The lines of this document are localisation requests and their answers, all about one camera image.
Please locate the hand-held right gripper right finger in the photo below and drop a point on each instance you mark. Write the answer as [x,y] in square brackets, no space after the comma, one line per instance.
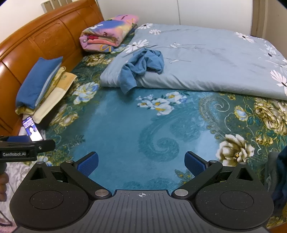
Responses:
[195,164]

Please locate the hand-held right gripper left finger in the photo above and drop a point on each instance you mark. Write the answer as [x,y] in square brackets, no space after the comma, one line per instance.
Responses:
[86,164]

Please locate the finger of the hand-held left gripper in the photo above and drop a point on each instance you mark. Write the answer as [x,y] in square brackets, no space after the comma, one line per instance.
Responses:
[46,145]
[18,139]

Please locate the blue shirt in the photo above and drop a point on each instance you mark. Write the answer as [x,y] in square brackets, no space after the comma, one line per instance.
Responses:
[143,63]

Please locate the person's left hand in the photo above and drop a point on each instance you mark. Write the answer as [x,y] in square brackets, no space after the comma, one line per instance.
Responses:
[3,184]

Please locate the smartphone with lit screen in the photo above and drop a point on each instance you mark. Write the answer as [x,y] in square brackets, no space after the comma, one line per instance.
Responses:
[33,131]

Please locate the teal floral bed blanket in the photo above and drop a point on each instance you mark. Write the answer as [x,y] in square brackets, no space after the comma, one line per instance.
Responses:
[125,125]

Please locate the blue pillow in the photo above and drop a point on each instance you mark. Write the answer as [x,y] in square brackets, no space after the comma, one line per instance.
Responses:
[35,83]

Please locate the grey garment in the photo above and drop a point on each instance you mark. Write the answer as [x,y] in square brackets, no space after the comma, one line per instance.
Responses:
[270,174]

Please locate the dark blue garment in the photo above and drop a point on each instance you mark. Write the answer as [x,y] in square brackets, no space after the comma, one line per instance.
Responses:
[281,179]

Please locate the wooden headboard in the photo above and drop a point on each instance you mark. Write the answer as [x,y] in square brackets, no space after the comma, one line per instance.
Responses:
[38,38]

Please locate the grey-blue daisy print quilt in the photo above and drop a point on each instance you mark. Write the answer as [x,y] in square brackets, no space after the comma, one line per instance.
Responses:
[213,60]

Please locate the folded pink colourful blanket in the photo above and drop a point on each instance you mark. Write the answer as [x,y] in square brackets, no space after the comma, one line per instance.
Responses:
[107,31]

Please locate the beige slatted wall panel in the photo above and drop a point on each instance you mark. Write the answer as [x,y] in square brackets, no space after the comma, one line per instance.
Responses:
[56,4]

